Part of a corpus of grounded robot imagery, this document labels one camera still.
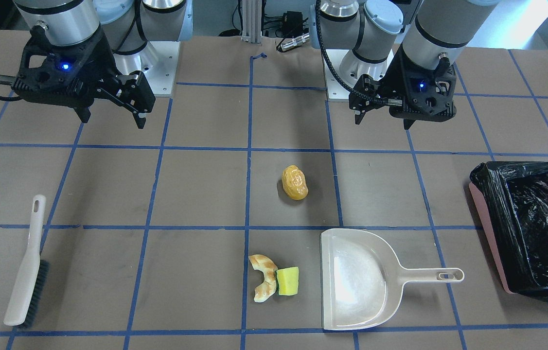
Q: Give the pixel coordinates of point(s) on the pink bin with black bag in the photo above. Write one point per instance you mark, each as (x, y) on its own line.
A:
(511, 198)

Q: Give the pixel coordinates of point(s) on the yellow potato toy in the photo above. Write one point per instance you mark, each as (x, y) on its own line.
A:
(294, 183)

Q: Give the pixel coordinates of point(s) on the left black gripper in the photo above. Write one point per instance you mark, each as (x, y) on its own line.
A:
(397, 77)

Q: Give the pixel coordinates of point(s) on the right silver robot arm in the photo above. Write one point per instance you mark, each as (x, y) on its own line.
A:
(127, 24)

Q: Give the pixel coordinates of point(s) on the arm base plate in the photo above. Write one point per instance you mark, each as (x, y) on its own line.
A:
(349, 68)
(158, 60)

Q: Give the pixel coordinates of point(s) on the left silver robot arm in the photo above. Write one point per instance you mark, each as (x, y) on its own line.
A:
(370, 29)

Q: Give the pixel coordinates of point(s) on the croissant bread toy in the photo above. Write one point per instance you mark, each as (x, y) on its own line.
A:
(268, 286)

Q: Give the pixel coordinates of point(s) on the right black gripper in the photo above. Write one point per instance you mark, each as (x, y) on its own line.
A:
(100, 64)

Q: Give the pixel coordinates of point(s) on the beige plastic dustpan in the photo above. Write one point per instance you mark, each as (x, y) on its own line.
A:
(363, 280)

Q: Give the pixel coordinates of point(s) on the yellow green sponge piece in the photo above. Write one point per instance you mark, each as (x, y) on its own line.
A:
(288, 281)

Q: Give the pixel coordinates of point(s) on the beige hand brush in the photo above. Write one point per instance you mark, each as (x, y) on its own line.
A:
(32, 273)

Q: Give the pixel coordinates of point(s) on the aluminium frame post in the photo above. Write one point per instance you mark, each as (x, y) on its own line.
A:
(251, 21)

